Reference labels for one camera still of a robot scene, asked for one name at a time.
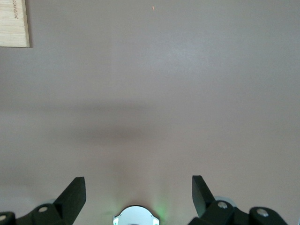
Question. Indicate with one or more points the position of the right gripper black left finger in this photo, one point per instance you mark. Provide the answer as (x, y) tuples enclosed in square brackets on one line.
[(58, 211)]

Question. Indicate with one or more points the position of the wooden cutting board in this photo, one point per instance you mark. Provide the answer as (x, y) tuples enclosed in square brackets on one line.
[(12, 25)]

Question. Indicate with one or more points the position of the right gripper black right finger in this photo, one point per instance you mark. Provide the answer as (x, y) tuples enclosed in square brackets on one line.
[(222, 213)]

